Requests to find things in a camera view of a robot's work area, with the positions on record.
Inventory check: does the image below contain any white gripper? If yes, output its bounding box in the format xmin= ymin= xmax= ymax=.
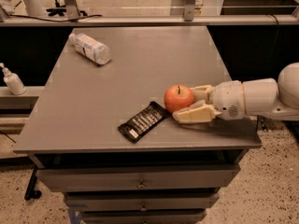
xmin=173 ymin=81 xmax=245 ymax=124

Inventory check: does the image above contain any red apple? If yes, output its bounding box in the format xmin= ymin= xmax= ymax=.
xmin=164 ymin=85 xmax=194 ymax=113

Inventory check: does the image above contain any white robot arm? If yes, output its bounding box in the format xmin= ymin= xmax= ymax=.
xmin=173 ymin=63 xmax=299 ymax=124

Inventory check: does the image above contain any black rxbar chocolate wrapper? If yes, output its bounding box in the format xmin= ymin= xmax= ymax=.
xmin=118 ymin=102 xmax=170 ymax=143

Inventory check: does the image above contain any top grey drawer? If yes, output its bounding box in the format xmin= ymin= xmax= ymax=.
xmin=36 ymin=164 xmax=240 ymax=192

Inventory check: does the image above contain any grey drawer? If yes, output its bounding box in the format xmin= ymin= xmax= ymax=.
xmin=36 ymin=164 xmax=240 ymax=192
xmin=64 ymin=193 xmax=219 ymax=211
xmin=82 ymin=209 xmax=206 ymax=224

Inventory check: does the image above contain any grey drawer cabinet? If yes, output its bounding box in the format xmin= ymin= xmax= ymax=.
xmin=15 ymin=26 xmax=261 ymax=224

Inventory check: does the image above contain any clear plastic water bottle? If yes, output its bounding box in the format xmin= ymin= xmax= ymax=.
xmin=69 ymin=34 xmax=111 ymax=65

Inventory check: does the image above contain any bottom grey drawer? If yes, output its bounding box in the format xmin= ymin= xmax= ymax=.
xmin=82 ymin=209 xmax=206 ymax=224

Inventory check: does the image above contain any middle grey drawer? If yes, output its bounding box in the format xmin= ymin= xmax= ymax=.
xmin=64 ymin=193 xmax=219 ymax=211

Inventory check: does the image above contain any white pump dispenser bottle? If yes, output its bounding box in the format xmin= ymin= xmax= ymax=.
xmin=0 ymin=63 xmax=26 ymax=95

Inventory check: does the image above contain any grey metal frame post right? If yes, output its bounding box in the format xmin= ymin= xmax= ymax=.
xmin=183 ymin=0 xmax=195 ymax=21

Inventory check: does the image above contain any grey metal frame post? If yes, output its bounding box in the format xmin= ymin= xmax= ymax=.
xmin=64 ymin=0 xmax=80 ymax=20
xmin=183 ymin=0 xmax=195 ymax=21

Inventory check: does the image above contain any black cable on rail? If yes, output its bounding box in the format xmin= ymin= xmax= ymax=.
xmin=8 ymin=13 xmax=104 ymax=23

